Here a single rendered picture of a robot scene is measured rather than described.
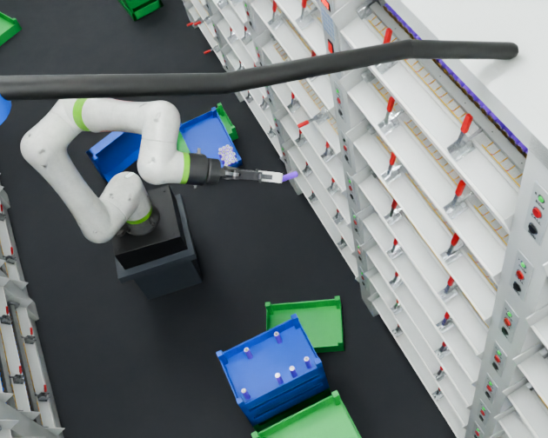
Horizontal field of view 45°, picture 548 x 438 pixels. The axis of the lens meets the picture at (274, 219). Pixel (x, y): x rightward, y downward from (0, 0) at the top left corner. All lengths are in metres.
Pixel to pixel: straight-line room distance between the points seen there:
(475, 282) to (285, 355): 0.95
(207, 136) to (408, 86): 2.01
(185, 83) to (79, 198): 1.56
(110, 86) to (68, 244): 2.53
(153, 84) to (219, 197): 2.36
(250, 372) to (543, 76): 1.55
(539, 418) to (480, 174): 0.63
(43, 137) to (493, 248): 1.39
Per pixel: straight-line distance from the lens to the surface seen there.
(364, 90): 1.60
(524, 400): 1.62
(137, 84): 0.74
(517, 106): 0.98
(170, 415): 2.67
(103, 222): 2.37
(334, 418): 2.19
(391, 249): 1.96
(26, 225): 3.41
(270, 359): 2.29
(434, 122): 1.28
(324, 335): 2.64
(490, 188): 1.19
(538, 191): 1.00
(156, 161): 1.85
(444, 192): 1.40
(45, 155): 2.14
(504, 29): 1.09
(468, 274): 1.52
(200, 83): 0.76
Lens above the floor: 2.41
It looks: 55 degrees down
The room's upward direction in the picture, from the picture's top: 18 degrees counter-clockwise
